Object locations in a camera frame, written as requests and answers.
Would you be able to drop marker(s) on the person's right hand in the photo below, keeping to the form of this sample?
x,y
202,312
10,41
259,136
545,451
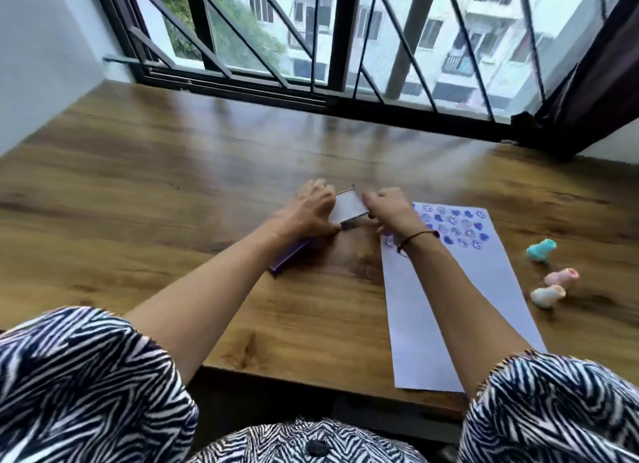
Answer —
x,y
394,213

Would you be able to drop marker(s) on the person's left hand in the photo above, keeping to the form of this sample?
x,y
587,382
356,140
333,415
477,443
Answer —
x,y
304,215

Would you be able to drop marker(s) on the person's left fingers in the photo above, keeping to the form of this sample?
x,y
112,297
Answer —
x,y
319,188

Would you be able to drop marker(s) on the person's right fingers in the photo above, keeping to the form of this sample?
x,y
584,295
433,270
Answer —
x,y
377,203

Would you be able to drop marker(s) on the purple ink pad case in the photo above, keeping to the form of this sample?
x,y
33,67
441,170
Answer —
x,y
349,207

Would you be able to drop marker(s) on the person's left forearm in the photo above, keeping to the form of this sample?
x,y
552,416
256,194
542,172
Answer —
x,y
209,298

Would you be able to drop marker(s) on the person's right forearm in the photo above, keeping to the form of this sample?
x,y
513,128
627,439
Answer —
x,y
459,308

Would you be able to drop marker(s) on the white paper with blue stamps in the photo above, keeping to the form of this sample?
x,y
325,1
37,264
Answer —
x,y
424,338

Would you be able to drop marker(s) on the teal stamp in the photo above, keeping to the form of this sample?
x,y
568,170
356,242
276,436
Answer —
x,y
540,251

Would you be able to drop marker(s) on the green tree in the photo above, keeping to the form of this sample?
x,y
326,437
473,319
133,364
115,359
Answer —
x,y
239,33

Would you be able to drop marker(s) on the cream stamp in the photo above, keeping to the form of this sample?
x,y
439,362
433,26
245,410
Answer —
x,y
547,296

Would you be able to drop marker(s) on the pink stamp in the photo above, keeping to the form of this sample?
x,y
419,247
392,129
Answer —
x,y
561,277

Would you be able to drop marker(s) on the white apartment building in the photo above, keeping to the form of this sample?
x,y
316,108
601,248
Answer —
x,y
499,23

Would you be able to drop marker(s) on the dark curtain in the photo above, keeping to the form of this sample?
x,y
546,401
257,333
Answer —
x,y
594,88

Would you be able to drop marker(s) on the zebra striped garment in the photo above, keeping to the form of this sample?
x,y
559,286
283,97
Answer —
x,y
80,388

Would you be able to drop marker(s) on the black window frame with grille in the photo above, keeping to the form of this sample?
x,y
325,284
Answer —
x,y
344,33

